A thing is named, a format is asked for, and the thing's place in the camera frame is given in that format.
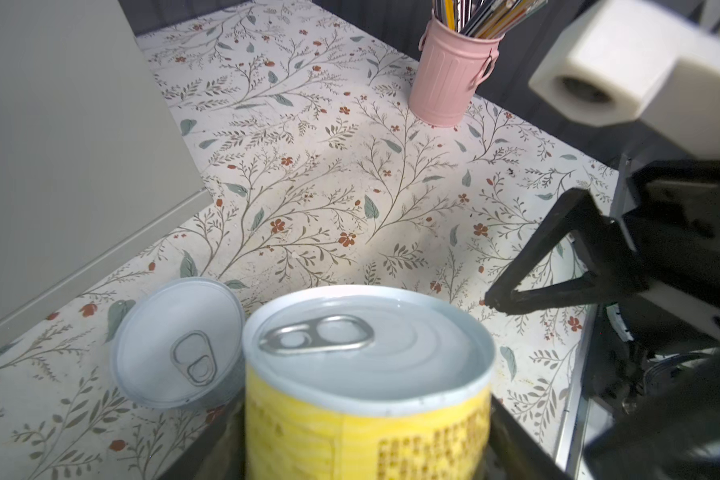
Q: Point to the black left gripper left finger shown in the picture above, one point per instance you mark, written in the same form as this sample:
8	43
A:
219	452

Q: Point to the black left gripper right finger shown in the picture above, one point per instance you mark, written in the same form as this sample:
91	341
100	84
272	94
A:
518	454

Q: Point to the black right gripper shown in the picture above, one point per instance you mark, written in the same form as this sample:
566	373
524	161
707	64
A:
674	228

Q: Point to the teal can pull tab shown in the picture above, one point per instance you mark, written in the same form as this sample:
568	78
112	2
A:
181	347

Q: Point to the yellow can pull tab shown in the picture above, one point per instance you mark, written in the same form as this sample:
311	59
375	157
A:
365	382

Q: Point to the pink pencil cup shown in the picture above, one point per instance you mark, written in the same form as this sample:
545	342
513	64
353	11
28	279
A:
451	68

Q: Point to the pencils bundle in cup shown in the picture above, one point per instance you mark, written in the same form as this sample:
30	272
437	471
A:
486	19

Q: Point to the grey metal cabinet box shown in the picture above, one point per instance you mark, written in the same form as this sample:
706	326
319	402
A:
93	167

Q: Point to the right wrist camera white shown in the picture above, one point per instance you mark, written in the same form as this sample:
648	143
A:
622	61

